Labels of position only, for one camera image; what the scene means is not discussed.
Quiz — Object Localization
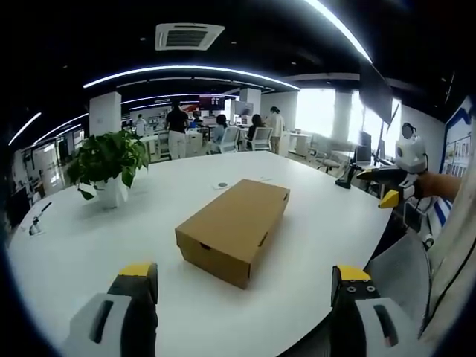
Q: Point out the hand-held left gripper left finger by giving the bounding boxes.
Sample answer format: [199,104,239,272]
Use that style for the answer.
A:
[61,262,159,357]

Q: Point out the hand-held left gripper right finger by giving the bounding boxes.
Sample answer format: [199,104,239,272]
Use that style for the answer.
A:
[330,264,425,357]

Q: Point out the brown cardboard shoe box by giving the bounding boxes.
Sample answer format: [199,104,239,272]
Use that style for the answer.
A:
[174,178,291,290]

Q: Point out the dark computer monitor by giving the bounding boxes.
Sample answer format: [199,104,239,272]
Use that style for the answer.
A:
[356,131,373,165]

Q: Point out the grey office chair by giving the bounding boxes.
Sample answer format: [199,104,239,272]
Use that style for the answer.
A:
[315,147,342,175]

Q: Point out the grey chair back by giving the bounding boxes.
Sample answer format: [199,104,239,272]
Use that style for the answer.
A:
[365,233,433,329]

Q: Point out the large hanging dark screen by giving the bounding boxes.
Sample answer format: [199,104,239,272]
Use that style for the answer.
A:
[358,62,394,126]

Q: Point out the person's beige clothing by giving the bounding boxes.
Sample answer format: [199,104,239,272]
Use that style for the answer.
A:
[419,174,476,342]

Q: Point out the white mesh office chair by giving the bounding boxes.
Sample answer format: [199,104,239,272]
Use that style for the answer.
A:
[248,126,274,152]
[218,126,241,155]

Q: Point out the long ceiling light strip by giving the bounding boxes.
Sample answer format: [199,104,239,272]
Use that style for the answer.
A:
[82,65,302,91]
[303,0,374,63]

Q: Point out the potted green plant white pot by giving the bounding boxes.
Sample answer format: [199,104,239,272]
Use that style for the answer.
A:
[65,129,152,209]

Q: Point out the short ceiling light strip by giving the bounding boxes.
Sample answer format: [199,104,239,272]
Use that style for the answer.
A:
[7,112,43,147]

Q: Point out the white ceiling air conditioner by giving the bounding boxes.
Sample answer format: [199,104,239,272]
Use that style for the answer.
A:
[155,22,226,52]

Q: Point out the black desk clamp mount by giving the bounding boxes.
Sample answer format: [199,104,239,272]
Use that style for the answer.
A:
[334,164,358,190]

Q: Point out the wall poster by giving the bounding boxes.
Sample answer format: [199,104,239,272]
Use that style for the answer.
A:
[443,95,476,180]

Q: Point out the red wall screen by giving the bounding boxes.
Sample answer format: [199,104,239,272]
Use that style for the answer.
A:
[198,94,226,109]

